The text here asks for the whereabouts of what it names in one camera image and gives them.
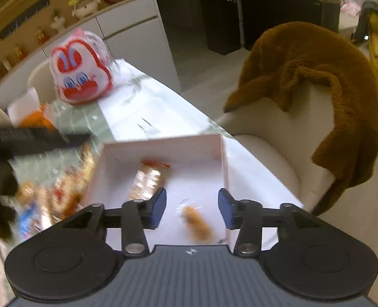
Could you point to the dark grey cloth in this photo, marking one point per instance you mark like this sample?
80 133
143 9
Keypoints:
366 19

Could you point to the red figurine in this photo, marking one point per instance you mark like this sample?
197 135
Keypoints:
42 35

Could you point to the red white cartoon bag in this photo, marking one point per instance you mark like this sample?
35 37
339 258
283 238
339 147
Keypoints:
80 70

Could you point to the white ceramic pot yellow ornaments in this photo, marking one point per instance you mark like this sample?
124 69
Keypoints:
85 8

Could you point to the clear snack packets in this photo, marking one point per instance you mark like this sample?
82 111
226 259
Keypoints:
145 179

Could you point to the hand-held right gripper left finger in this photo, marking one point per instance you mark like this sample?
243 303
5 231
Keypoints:
158 208

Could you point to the red snack packet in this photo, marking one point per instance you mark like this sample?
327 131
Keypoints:
66 198

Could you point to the white upholstered chair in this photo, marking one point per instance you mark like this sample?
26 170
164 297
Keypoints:
272 128

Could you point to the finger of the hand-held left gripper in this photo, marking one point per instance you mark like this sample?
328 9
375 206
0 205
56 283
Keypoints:
64 139

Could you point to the black bar with blue lights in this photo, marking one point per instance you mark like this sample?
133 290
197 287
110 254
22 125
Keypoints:
26 17

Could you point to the orange tissue box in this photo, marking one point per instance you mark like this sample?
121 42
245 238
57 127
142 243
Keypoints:
37 118

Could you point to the pink cardboard box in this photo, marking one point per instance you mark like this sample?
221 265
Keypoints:
195 179

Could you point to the black low cabinet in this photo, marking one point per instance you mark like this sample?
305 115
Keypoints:
222 28

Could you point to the pink cloth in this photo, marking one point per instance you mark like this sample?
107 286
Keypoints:
351 8

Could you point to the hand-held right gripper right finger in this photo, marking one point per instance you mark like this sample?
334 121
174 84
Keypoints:
225 209

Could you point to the small orange snack piece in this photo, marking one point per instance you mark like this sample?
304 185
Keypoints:
197 224

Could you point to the black tank cabinet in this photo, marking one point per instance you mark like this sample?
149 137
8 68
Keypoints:
281 22

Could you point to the blue snack packet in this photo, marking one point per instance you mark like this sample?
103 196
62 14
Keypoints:
30 219

